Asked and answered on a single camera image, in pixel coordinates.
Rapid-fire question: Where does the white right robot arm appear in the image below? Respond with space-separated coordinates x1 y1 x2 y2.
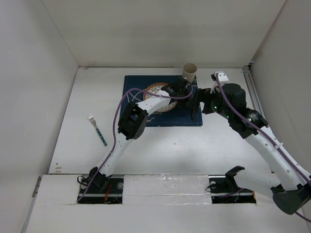
191 83 311 215

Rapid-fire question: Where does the white foam front board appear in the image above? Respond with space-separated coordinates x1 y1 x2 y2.
27 175 308 233

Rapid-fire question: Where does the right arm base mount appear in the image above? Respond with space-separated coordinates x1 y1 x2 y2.
205 166 257 204

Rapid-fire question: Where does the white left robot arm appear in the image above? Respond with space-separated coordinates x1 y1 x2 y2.
85 77 193 193

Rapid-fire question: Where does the blue cloth placemat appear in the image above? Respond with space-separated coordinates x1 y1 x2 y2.
120 75 203 127

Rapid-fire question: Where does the beige paper cup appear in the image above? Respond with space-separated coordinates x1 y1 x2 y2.
182 63 198 83

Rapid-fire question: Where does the floral ceramic plate orange rim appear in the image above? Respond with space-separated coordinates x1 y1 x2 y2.
143 83 177 115

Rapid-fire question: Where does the black table knife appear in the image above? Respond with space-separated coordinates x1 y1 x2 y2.
191 107 197 121

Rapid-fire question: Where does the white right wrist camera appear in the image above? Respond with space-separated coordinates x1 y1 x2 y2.
211 71 229 83

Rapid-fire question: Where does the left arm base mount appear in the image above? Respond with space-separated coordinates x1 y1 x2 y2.
77 174 124 204

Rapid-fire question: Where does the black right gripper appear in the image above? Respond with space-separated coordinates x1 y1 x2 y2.
186 86 233 120

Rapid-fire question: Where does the fork with teal handle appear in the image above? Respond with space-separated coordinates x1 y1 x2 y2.
88 114 107 147

